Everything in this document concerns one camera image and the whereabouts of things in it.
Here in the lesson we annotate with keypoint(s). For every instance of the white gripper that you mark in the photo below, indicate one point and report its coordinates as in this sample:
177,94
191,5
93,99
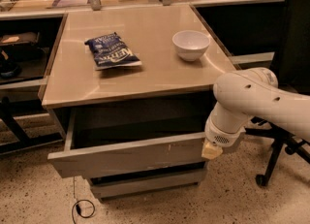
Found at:
220,135

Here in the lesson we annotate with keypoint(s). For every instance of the grey top drawer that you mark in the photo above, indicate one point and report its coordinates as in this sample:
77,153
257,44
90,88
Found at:
95,147

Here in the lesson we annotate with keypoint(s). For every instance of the grey drawer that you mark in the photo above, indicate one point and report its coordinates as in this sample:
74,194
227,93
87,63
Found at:
95,147
108,187

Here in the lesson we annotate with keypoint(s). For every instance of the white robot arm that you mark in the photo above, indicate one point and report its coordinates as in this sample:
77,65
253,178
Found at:
243,94

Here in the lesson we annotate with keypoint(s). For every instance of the grey lower drawer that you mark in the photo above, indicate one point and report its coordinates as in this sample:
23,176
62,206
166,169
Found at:
108,187

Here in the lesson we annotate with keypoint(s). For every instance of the wooden drawer cabinet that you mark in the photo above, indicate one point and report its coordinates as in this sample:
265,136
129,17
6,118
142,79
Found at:
130,90

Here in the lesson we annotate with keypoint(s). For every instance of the white bowl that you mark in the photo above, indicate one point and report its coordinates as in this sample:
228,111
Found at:
190,45

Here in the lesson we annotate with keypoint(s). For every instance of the black office chair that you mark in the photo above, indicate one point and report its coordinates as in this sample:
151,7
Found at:
291,65

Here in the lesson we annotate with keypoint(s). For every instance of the blue chip bag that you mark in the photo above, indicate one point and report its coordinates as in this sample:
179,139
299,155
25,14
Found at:
109,51

